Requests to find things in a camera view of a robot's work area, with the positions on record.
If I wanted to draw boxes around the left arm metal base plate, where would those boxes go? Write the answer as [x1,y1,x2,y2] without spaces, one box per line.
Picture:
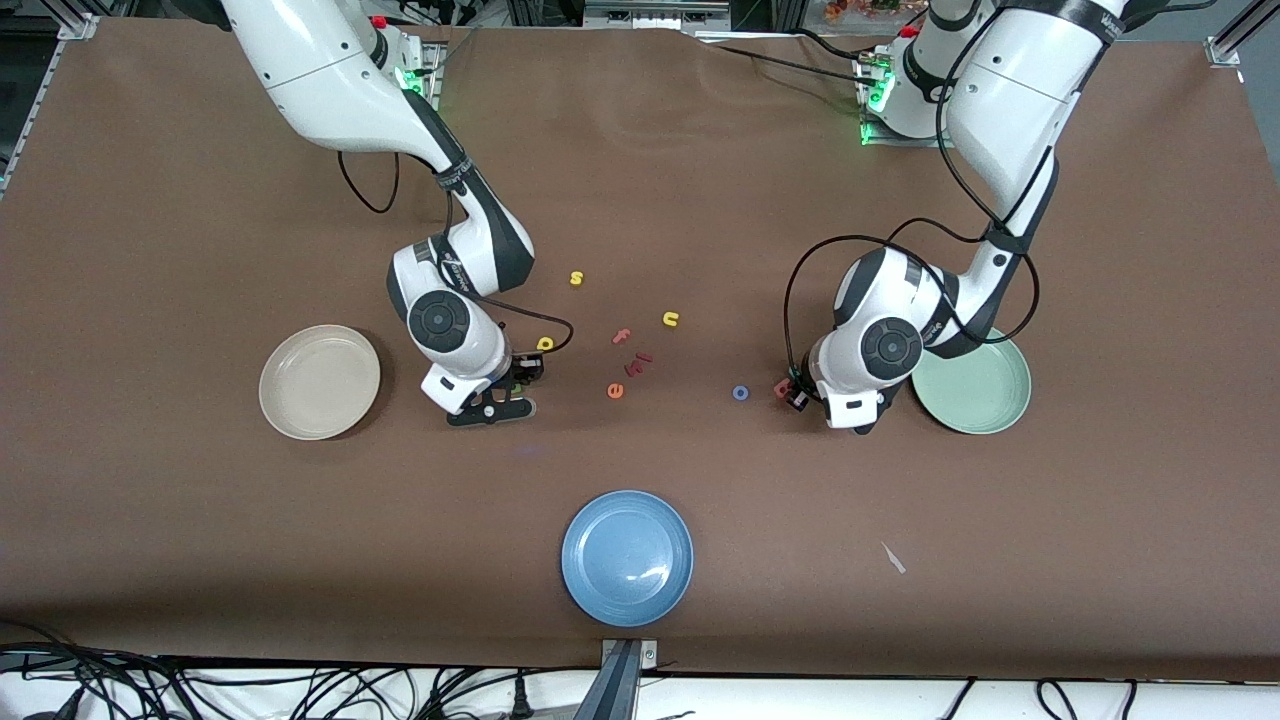
[858,55,951,149]

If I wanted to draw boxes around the pale green round plate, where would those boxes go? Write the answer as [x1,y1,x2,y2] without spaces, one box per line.
[910,328,1032,436]

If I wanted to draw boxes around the aluminium frame profile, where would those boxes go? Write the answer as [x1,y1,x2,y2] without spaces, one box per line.
[0,0,101,196]

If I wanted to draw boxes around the beige round plate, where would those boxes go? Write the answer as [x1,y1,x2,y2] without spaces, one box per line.
[258,324,382,441]

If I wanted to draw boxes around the aluminium corner bracket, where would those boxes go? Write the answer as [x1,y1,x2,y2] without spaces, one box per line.
[1205,0,1280,69]

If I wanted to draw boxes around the black floor cable bundle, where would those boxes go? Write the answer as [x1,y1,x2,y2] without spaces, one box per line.
[0,620,601,720]

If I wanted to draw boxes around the blue round plate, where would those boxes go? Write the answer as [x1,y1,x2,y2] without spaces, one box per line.
[560,489,695,629]

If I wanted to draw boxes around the black base cable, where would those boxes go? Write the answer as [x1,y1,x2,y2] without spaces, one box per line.
[690,28,886,91]

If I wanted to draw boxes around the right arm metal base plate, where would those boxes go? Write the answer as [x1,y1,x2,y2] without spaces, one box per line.
[400,40,446,106]

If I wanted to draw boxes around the silver background box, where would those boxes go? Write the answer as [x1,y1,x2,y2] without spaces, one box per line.
[585,0,731,29]

